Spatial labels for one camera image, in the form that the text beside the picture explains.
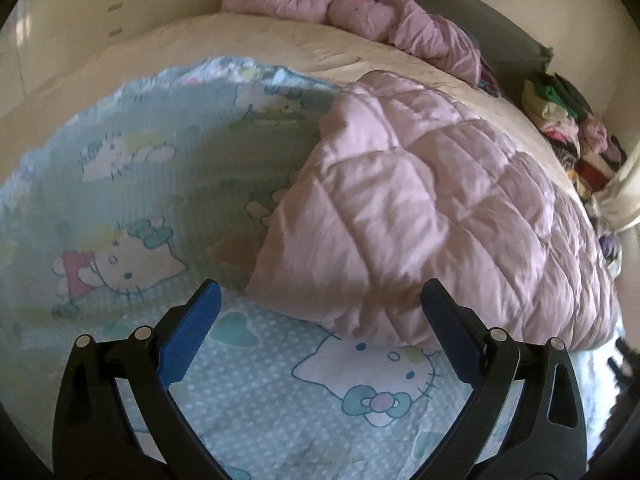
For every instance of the pink quilted jacket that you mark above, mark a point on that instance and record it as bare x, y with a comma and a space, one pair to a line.
425, 185

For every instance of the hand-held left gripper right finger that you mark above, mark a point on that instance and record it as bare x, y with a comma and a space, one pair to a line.
450, 327

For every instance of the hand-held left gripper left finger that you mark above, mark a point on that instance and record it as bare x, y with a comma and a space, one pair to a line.
192, 327

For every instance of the pile of mixed clothes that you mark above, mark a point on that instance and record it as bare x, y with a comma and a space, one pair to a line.
560, 110

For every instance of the bed with beige cover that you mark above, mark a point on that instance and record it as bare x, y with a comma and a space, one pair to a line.
300, 45

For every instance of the pink crumpled duvet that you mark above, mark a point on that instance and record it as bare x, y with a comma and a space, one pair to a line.
360, 10

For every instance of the cream cloth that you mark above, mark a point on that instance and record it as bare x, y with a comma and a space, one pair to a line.
620, 195

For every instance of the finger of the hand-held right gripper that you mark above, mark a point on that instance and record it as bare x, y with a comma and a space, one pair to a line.
627, 367

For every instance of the grey padded headboard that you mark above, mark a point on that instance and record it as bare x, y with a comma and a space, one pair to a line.
500, 35

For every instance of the cartoon cat print blanket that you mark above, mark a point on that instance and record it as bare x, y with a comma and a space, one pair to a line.
175, 160

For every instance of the cream wardrobe with drawers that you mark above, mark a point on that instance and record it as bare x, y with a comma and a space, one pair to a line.
75, 25

